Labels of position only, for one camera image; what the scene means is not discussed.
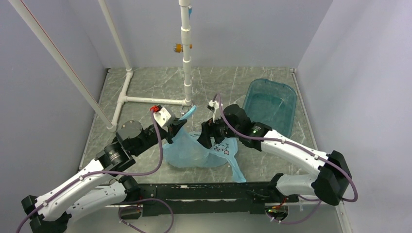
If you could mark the light blue plastic bag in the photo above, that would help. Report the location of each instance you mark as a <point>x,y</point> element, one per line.
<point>185,151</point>

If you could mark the orange knob on pipe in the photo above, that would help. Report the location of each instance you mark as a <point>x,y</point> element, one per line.
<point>178,48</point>

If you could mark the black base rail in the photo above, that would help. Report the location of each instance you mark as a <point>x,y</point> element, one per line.
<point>205,198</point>

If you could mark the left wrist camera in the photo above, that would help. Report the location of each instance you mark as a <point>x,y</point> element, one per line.
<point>163,116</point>

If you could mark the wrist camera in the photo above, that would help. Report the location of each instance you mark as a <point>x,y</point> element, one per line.
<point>215,107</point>
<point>163,116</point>

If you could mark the white PVC pipe frame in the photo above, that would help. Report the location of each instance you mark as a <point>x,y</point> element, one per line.
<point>185,10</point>

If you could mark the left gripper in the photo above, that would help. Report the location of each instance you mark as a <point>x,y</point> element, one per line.
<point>173,129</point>

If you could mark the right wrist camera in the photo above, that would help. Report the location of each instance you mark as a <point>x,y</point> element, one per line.
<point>215,107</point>

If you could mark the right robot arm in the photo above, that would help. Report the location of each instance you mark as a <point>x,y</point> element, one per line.
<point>328,175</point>

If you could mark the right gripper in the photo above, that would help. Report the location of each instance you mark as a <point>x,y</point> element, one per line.
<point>209,129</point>

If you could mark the teal plastic bin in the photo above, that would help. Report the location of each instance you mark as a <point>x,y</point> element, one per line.
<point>271,103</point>

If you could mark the silver wrench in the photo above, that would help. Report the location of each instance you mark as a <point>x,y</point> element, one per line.
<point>183,110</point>

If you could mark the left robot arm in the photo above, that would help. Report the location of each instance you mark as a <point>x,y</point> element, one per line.
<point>104,181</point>

